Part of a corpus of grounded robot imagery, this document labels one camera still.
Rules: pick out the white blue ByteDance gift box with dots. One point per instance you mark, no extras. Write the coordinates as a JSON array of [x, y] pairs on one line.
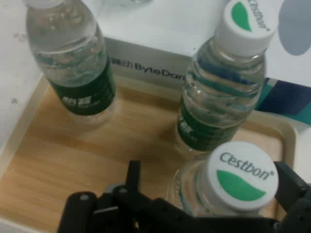
[[150, 24]]

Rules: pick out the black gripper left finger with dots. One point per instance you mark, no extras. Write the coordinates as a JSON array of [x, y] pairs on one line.
[[132, 179]]

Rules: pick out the bamboo tray with cream rim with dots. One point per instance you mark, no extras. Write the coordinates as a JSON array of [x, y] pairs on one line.
[[73, 157]]

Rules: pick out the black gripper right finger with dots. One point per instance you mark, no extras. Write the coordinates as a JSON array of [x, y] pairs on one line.
[[295, 189]]

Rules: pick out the white insert with oval hole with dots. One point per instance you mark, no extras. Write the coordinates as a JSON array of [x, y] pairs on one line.
[[275, 52]]

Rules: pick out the clear Cestbon water bottle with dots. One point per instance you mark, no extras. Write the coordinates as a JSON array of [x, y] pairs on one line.
[[243, 174], [73, 60], [218, 97]]

